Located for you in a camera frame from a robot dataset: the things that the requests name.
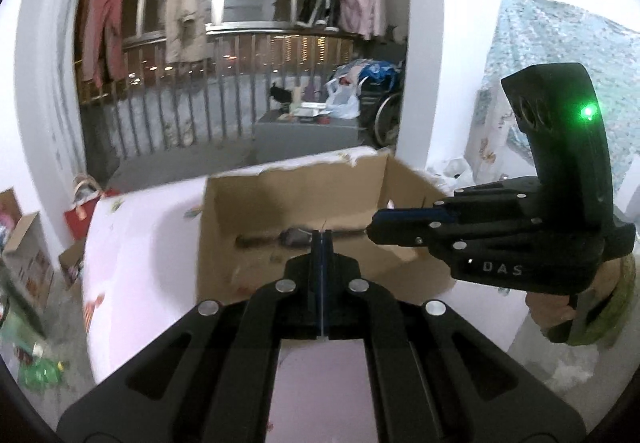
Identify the red gift bag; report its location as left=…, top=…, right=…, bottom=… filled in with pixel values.
left=64, top=175, right=121, bottom=241

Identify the hanging pale pink jacket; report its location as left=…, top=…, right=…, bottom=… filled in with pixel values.
left=337, top=0, right=388, bottom=41

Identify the metal balcony railing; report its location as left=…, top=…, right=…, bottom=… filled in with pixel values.
left=75, top=23, right=406, bottom=158

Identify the green plastic bottle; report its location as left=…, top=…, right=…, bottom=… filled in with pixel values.
left=20, top=358, right=66, bottom=386

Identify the hanging beige coat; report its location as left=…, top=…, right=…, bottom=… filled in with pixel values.
left=159, top=0, right=213, bottom=66

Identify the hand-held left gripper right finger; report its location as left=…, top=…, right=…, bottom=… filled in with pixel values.
left=324, top=230, right=586, bottom=443

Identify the cardboard box with clutter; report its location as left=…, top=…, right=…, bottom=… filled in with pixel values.
left=0, top=210, right=56, bottom=309

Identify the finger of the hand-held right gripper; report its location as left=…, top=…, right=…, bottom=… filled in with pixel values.
left=367, top=218, right=543, bottom=255
left=375, top=180, right=545, bottom=225

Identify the blue floral cloth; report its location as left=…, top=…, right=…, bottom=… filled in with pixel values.
left=475, top=0, right=640, bottom=214

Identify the small white plastic bag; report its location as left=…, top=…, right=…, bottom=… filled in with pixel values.
left=325, top=82, right=361, bottom=120

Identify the rolled printed sheet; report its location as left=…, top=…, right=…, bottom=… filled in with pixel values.
left=465, top=88, right=511, bottom=174

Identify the wheelchair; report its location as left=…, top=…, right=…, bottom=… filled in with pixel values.
left=360, top=63, right=406, bottom=148

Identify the person's right hand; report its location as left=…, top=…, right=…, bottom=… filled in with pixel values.
left=525, top=290, right=578, bottom=339

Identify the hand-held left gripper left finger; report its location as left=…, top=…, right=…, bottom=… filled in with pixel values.
left=57, top=230, right=323, bottom=443

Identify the blue bag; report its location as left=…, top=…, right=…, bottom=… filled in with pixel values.
left=350, top=63, right=396, bottom=84

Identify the dark blue smartwatch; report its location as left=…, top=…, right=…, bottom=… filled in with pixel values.
left=235, top=227, right=371, bottom=249

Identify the large white plastic bag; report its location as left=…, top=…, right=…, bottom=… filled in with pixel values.
left=427, top=158, right=473, bottom=194

